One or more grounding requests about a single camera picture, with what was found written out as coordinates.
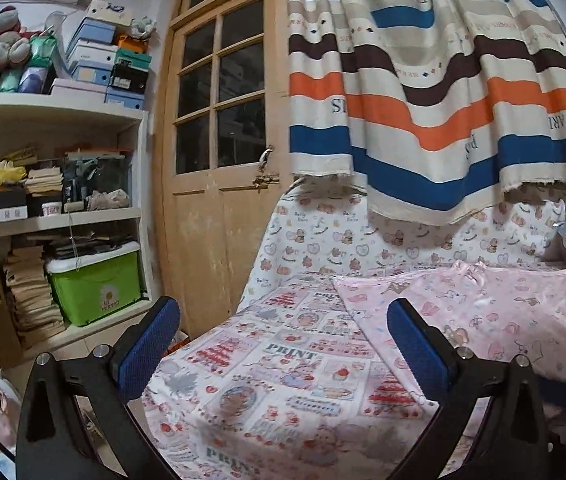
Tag striped curtain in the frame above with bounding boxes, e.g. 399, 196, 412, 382
285, 0, 566, 226

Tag stack of shoe boxes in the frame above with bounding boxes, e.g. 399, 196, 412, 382
50, 0, 152, 111

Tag wooden door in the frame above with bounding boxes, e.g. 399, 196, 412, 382
155, 0, 294, 341

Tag pink patchwork print bed sheet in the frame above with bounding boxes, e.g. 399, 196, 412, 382
140, 272, 566, 480

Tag pink printed pants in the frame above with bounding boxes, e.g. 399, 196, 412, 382
330, 260, 566, 386

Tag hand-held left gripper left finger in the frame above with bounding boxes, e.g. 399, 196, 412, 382
16, 295, 181, 480

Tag yellow cloth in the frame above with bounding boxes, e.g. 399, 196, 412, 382
0, 160, 29, 187

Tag green storage box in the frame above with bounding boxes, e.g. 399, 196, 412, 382
46, 241, 144, 328

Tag clear plastic bin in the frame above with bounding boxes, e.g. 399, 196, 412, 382
63, 151, 132, 212

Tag blue wrapped packet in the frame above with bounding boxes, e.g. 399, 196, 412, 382
18, 66, 57, 95

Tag teal wrapped packet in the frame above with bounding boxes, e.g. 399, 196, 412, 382
0, 67, 24, 94

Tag white bear print sheet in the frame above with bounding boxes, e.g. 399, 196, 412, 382
240, 180, 566, 311

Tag stack of beige paper bags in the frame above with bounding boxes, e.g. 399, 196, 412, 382
6, 245, 67, 349

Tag metal door latch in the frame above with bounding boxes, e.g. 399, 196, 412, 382
253, 145, 282, 189

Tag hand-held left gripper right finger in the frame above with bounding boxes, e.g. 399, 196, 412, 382
385, 297, 551, 480

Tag green wrapped packet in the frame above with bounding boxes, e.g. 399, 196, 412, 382
27, 35, 59, 69

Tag white shelf unit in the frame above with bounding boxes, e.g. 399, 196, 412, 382
0, 90, 156, 356

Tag black box white label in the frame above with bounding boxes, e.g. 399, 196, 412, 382
0, 187, 29, 225

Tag small grey plush toy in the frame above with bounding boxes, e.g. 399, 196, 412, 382
130, 15, 158, 39

